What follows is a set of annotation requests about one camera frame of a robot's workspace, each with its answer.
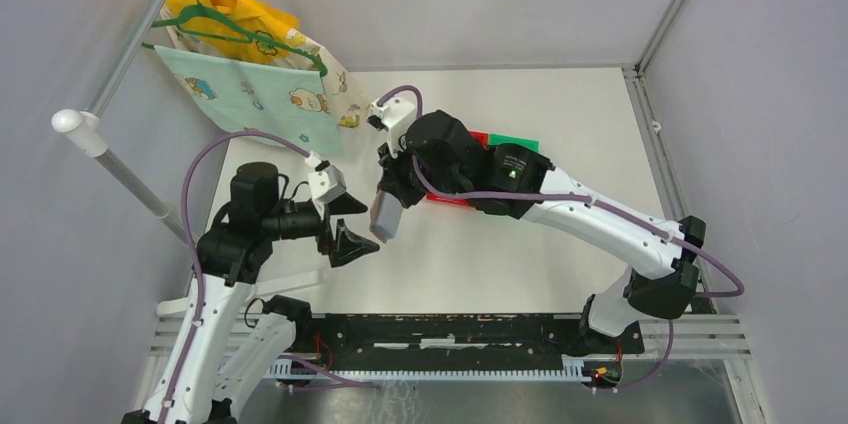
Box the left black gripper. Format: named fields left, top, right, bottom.
left=264, top=190, right=380, bottom=264

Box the tan leather card holder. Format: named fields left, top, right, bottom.
left=369, top=191, right=403, bottom=243

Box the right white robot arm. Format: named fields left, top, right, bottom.
left=367, top=111, right=705, bottom=352

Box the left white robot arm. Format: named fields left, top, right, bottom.
left=122, top=157, right=379, bottom=423

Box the cream patterned cloth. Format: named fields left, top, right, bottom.
left=285, top=28, right=370, bottom=129

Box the red plastic bin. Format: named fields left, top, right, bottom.
left=425, top=131, right=490, bottom=208

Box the green plastic bin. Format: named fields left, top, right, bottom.
left=487, top=133, right=539, bottom=152

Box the light green patterned cloth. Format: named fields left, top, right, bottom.
left=154, top=46, right=344, bottom=157

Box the green clothes hanger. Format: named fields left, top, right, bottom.
left=150, top=4, right=328, bottom=77

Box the yellow garment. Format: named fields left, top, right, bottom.
left=164, top=0, right=309, bottom=66

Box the metal clothes rack pole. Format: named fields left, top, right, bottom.
left=52, top=0, right=223, bottom=246

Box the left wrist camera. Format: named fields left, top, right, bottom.
left=304, top=152, right=347, bottom=204

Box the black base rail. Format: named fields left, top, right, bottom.
left=290, top=313, right=645, bottom=372

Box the white cable duct strip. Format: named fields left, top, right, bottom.
left=263, top=359, right=591, bottom=384

